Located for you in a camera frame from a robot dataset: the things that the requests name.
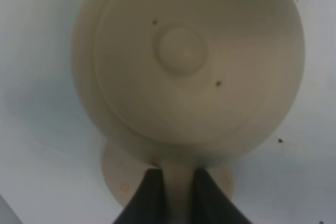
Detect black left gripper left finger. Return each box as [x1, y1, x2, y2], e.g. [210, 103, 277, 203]
[113, 168, 170, 224]

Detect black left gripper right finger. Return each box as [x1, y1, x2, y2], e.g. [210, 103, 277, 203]
[188, 168, 251, 224]

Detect beige ceramic teapot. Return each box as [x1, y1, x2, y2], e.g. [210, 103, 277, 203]
[71, 0, 305, 223]

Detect beige teapot saucer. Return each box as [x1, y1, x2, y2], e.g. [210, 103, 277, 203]
[101, 143, 234, 207]

